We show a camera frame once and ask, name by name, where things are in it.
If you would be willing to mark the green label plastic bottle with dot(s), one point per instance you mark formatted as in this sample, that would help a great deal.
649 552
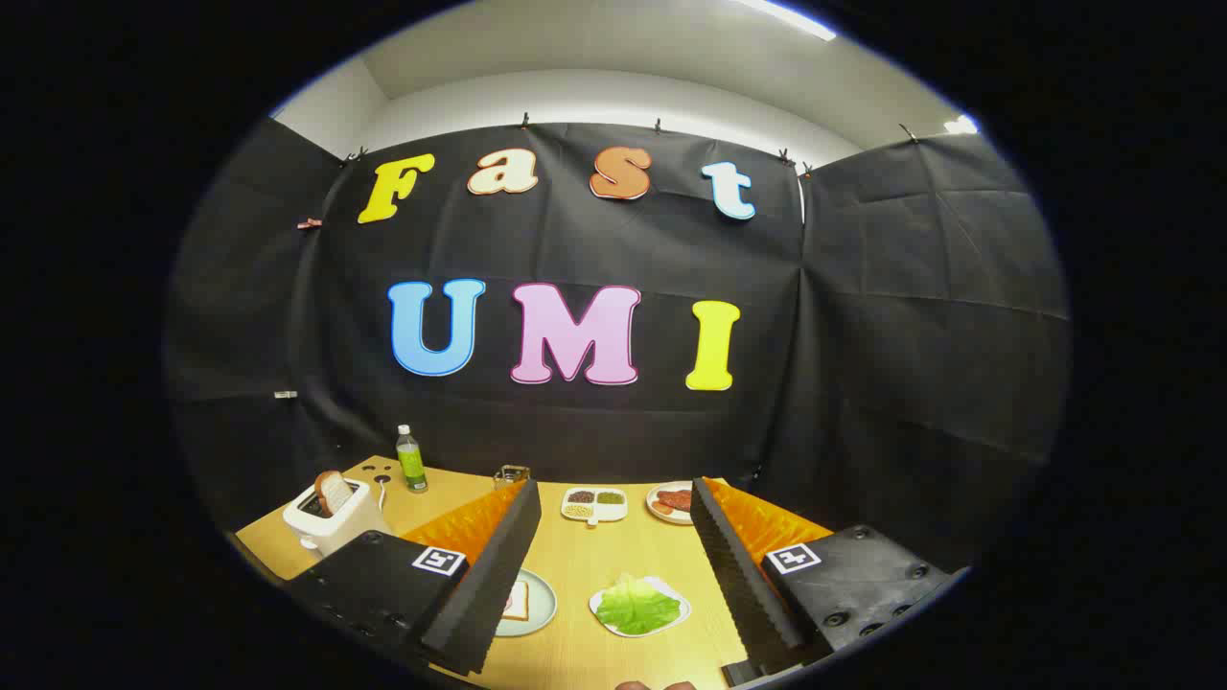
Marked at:
412 465

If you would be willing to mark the black backdrop cloth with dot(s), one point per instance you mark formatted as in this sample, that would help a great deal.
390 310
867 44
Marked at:
575 244

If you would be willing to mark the brown meat steak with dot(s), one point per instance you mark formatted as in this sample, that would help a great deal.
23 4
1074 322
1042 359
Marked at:
674 499

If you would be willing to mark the white round plate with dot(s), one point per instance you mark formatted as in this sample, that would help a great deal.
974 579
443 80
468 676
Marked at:
654 510

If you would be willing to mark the square white toast slice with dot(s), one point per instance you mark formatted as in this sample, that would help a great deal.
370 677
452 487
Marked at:
519 602

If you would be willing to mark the white toaster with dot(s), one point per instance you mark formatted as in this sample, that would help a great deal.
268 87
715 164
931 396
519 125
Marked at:
345 529

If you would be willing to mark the green lettuce leaf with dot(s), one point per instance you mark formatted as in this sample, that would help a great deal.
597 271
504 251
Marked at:
637 607

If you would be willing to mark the pale green round plate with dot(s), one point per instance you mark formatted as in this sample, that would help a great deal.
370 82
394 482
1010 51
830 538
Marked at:
543 604

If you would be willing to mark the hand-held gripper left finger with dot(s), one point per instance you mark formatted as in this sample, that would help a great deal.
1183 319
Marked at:
498 565

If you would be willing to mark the white divided dish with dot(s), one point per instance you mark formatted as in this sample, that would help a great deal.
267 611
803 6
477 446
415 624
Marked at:
594 517

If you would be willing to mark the brown crust bread slice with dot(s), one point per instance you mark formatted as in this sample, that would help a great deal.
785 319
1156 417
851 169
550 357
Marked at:
334 492

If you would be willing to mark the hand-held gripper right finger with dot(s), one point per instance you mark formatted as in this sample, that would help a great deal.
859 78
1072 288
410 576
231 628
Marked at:
733 565

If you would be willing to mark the white square plate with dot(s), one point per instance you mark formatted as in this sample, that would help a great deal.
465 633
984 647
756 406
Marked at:
674 589

